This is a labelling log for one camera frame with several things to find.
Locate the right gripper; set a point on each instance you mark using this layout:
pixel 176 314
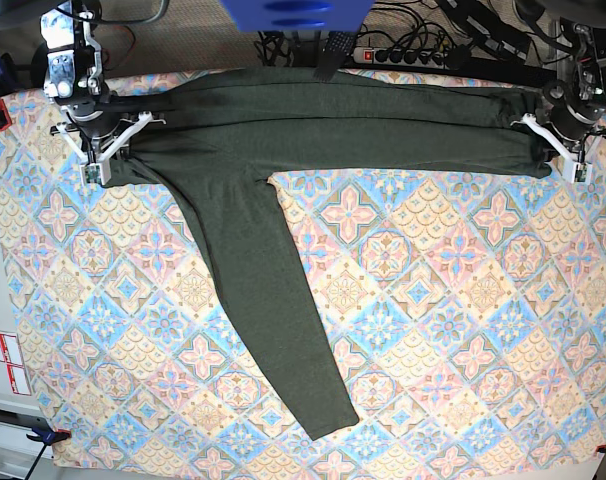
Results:
pixel 98 121

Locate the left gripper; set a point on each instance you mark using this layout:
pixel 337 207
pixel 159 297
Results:
pixel 565 115

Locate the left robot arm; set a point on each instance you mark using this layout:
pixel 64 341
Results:
pixel 578 95

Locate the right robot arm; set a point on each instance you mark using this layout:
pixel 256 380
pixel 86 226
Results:
pixel 74 78

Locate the patterned colourful table cloth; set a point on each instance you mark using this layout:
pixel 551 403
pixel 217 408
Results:
pixel 466 314

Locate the blue plastic box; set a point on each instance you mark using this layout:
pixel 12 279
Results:
pixel 292 15

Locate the black remote control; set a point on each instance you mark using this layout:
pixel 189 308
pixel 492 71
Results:
pixel 338 47

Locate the red white labels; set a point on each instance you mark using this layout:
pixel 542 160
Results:
pixel 12 361

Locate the blue clamp lower left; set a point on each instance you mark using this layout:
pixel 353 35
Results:
pixel 46 438

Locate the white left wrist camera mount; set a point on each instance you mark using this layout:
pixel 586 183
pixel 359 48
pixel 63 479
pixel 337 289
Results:
pixel 574 159

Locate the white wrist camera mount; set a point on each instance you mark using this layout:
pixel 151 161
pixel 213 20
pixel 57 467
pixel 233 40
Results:
pixel 96 169
pixel 574 159

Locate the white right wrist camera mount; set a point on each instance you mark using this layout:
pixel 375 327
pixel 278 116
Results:
pixel 96 169

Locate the black power strip red switch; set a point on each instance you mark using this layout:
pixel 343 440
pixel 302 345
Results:
pixel 398 57

